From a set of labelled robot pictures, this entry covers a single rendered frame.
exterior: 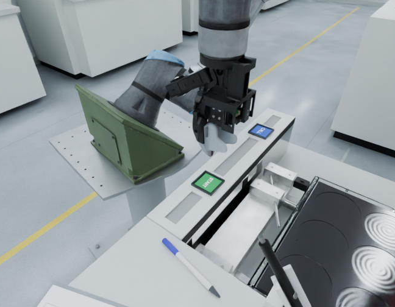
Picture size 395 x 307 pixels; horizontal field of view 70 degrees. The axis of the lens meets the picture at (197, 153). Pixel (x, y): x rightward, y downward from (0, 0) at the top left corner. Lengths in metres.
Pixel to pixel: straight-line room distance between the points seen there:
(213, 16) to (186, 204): 0.37
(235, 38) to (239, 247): 0.42
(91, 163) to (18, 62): 2.27
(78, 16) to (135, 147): 2.69
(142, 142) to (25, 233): 1.34
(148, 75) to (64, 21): 2.71
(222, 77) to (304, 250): 0.39
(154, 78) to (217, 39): 0.50
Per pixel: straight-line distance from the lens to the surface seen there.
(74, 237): 1.86
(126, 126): 0.74
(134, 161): 0.81
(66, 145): 1.08
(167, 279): 0.50
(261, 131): 0.81
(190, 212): 0.58
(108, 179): 0.89
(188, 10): 5.02
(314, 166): 0.97
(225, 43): 0.42
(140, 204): 1.12
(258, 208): 0.71
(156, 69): 0.90
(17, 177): 2.43
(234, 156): 0.72
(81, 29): 3.41
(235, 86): 0.45
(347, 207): 0.76
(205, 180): 0.64
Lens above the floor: 1.41
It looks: 39 degrees down
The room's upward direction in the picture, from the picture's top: straight up
